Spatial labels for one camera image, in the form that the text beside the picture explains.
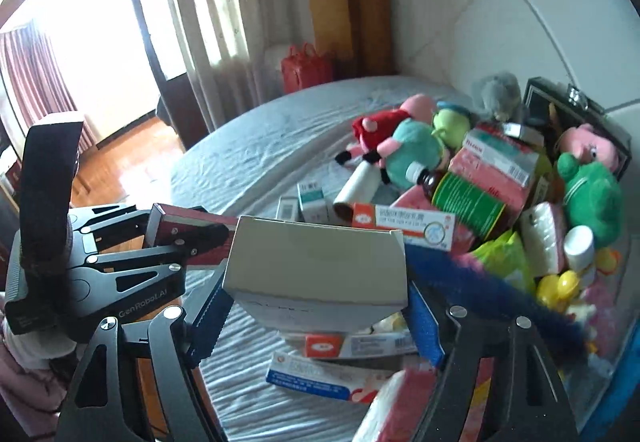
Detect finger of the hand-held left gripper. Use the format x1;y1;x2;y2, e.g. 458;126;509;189
67;237;201;342
65;203;161;254

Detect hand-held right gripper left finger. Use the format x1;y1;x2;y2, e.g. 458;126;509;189
55;267;236;442

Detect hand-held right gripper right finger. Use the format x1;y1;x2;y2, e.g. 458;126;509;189
406;282;583;442

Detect blue feather duster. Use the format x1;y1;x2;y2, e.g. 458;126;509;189
405;242;588;363

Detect white green medicine box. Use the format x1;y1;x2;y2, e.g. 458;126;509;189
221;215;408;329

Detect orange white flat box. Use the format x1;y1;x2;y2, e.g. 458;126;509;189
277;329;418;359

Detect lime green tissue pack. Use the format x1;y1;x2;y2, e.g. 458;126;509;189
472;229;537;293

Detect orange white medicine box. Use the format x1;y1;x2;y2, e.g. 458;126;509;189
351;203;457;251

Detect person's pink clothing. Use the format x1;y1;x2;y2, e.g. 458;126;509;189
0;352;66;442

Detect blue white medicine box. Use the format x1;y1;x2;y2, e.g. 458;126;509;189
265;352;401;403

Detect brown bottle with green label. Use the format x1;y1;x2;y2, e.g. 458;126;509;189
405;161;526;239

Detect white barcode medicine box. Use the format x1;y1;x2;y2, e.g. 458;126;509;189
276;196;301;223

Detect yellow plastic duck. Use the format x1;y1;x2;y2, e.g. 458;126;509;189
536;269;583;309

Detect pink clear tissue pack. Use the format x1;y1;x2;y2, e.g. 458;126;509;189
520;202;568;278

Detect white paper roll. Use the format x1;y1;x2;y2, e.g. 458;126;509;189
332;164;382;221

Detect white teal medicine box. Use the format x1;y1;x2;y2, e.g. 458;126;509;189
296;182;332;224

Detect maroon striped curtain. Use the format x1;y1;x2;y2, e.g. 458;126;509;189
0;19;98;163

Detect white pill bottle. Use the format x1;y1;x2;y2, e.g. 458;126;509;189
563;225;597;273

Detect pig plush in teal dress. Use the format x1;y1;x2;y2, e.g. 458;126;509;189
362;94;451;185

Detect red teal medicine box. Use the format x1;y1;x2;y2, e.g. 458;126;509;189
447;126;542;188

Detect green headed plush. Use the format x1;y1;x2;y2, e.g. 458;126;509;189
431;101;473;149

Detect pig plush in red dress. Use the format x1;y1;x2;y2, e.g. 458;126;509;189
334;114;401;168

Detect green plush with yellow feet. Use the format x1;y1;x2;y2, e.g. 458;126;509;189
556;153;623;275

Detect small white box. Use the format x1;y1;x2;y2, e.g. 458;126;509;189
502;121;546;145

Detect sheer white curtain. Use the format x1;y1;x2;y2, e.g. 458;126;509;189
155;0;313;133

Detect pink pig plush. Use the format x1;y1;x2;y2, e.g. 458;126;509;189
556;123;623;168

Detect grey plush toy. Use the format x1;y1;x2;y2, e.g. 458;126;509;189
471;71;523;123

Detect red bag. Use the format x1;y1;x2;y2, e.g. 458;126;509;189
280;43;335;95

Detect black box with metal clasp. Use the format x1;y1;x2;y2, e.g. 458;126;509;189
520;77;632;178

